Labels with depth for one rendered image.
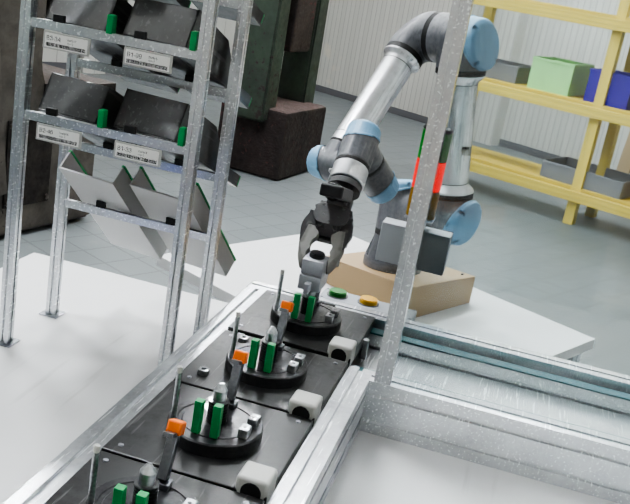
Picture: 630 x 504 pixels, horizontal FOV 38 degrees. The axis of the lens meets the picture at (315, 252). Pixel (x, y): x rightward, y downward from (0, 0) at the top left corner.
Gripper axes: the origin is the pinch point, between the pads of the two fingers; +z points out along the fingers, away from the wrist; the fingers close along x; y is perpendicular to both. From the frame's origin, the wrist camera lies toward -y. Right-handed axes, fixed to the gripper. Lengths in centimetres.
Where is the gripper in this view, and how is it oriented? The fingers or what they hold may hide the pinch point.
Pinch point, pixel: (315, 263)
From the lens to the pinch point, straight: 176.3
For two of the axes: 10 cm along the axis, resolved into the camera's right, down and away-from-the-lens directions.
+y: 0.7, 5.0, 8.7
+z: -3.0, 8.4, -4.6
